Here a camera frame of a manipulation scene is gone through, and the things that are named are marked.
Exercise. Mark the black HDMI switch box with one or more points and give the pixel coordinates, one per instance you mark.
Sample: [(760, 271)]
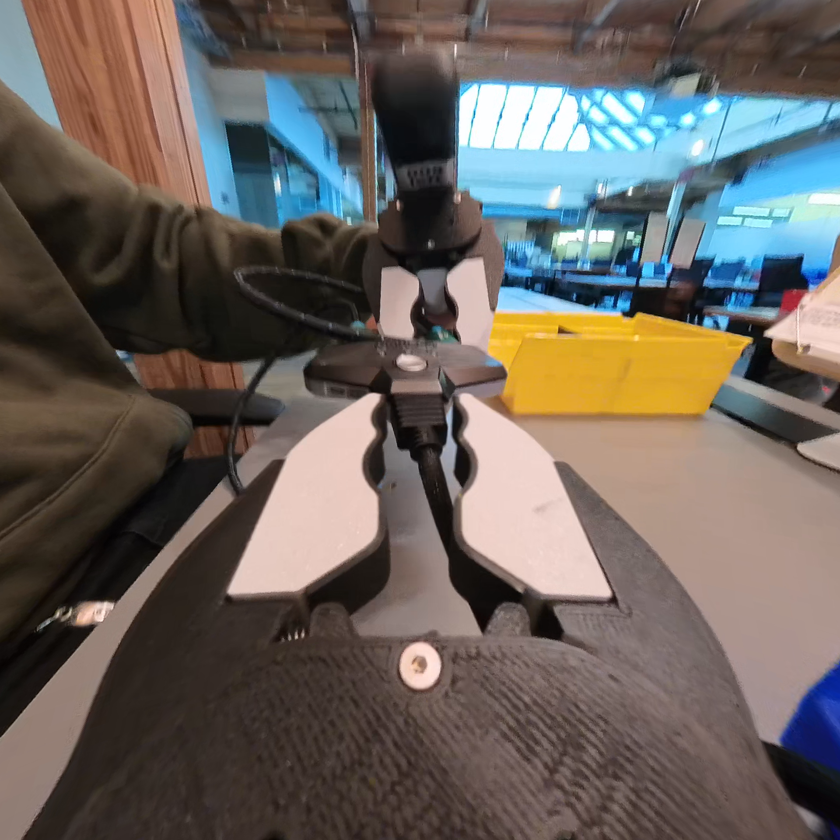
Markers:
[(348, 371)]

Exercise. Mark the grey desk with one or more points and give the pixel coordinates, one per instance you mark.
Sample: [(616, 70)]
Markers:
[(689, 512)]

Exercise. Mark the blue plastic bin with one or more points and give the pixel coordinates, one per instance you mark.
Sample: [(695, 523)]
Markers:
[(817, 722)]

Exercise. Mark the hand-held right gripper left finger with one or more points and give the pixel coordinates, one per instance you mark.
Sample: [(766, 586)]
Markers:
[(315, 518)]

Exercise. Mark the person's olive hoodie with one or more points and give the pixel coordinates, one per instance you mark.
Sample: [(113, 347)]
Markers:
[(59, 394)]

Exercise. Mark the person's black pants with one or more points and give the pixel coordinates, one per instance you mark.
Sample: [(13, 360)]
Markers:
[(98, 558)]

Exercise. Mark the white stand base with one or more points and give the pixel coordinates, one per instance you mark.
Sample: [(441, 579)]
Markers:
[(823, 453)]

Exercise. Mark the yellow plastic bin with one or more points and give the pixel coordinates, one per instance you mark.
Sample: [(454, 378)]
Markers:
[(623, 374)]

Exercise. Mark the wooden sheet holder board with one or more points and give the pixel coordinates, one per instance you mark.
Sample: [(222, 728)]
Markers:
[(807, 367)]

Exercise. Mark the wooden pillar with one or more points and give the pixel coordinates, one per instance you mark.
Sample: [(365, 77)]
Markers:
[(124, 92)]

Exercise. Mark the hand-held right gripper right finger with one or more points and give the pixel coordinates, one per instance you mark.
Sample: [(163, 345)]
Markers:
[(525, 518)]

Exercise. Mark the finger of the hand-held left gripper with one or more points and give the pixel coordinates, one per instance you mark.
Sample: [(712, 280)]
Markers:
[(395, 302), (474, 302)]

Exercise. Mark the person's left forearm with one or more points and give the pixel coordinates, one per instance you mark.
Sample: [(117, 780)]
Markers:
[(216, 275)]

